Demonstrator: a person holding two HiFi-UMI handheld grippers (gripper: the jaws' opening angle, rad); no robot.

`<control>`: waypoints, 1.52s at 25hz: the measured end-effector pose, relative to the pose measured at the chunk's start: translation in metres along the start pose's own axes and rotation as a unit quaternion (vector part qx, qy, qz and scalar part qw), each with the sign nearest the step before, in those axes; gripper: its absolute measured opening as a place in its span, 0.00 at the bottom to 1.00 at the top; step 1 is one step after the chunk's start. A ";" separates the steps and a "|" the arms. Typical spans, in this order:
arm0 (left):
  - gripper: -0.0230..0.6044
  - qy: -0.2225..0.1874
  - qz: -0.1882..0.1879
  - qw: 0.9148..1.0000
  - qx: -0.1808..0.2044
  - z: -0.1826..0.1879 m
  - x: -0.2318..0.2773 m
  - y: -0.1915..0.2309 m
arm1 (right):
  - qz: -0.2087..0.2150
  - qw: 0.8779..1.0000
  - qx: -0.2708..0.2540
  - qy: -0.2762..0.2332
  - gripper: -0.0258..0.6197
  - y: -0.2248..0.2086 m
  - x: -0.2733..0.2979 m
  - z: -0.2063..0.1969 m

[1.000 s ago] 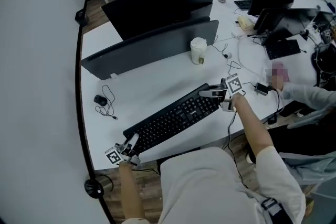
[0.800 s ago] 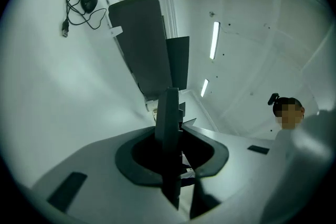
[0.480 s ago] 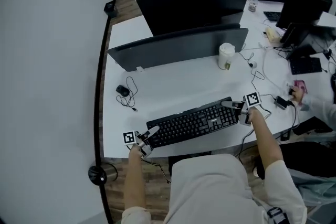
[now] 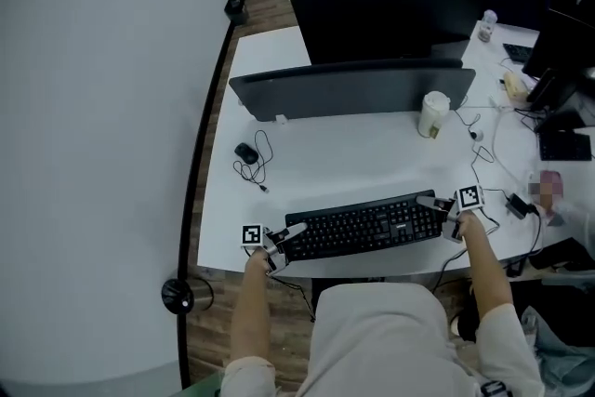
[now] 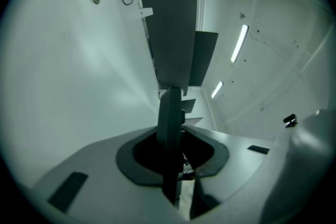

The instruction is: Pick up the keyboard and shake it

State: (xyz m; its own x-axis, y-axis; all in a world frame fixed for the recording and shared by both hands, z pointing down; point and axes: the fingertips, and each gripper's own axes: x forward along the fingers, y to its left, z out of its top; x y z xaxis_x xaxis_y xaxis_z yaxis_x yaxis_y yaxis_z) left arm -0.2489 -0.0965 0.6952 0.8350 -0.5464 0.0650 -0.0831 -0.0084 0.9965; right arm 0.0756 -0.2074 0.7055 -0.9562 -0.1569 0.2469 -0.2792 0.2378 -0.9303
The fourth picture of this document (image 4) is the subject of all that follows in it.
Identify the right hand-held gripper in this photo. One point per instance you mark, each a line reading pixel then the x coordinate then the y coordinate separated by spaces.
pixel 469 197

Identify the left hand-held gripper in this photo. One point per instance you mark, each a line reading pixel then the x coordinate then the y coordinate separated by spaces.
pixel 251 236

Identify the person's left forearm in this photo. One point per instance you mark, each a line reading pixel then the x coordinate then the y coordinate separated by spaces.
pixel 251 307

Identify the person's right forearm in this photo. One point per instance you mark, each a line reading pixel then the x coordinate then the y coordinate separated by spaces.
pixel 485 269

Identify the compact black keyboard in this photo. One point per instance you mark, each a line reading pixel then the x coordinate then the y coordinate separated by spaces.
pixel 564 146
pixel 518 52

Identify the small white round charger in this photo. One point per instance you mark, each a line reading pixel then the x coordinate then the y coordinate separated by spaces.
pixel 476 135

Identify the black power adapter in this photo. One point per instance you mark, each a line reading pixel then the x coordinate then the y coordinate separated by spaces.
pixel 516 205

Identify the white paper cup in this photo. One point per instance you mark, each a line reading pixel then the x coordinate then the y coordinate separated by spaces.
pixel 433 114

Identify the black computer mouse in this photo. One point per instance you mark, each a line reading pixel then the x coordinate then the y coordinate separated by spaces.
pixel 245 152

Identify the pink tissue packet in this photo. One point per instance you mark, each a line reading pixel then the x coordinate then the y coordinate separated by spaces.
pixel 553 176

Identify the black lidded trash bin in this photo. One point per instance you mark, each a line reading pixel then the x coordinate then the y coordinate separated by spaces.
pixel 179 295

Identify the dark grey desk divider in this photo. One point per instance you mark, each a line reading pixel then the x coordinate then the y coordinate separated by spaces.
pixel 353 93

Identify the person's white shirt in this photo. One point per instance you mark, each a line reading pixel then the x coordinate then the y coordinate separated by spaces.
pixel 381 339

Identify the pale yellow pouch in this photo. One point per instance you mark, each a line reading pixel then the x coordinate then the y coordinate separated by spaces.
pixel 516 86

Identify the tilted black monitor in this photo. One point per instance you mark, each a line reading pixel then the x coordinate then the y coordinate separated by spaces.
pixel 555 95

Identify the clear plastic bottle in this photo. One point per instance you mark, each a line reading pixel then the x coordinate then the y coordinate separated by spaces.
pixel 488 28

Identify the wide black monitor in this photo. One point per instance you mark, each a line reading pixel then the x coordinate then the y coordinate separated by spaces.
pixel 386 23

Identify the black waist device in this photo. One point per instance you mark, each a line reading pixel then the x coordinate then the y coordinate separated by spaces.
pixel 495 388

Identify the small black bin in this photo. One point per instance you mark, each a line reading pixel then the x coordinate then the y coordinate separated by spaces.
pixel 236 9

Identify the white divider bracket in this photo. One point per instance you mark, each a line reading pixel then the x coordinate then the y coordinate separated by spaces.
pixel 281 120

